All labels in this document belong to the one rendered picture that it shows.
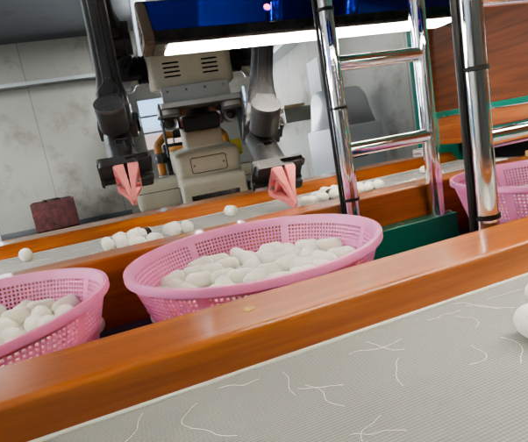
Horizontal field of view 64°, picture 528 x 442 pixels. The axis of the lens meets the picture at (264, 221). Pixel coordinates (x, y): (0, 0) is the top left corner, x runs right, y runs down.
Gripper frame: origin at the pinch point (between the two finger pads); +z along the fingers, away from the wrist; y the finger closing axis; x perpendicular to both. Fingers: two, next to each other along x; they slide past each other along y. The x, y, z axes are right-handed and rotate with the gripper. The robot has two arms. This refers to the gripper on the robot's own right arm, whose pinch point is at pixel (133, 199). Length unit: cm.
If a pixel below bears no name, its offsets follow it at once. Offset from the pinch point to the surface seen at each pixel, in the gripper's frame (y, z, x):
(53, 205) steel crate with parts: -113, -508, 486
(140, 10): 6.7, -8.5, -30.0
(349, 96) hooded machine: 238, -259, 173
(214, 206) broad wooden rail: 16.9, -4.4, 11.4
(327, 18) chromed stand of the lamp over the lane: 28.6, 8.3, -34.5
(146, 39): 6.5, -3.8, -28.0
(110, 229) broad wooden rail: -5.5, -4.3, 11.6
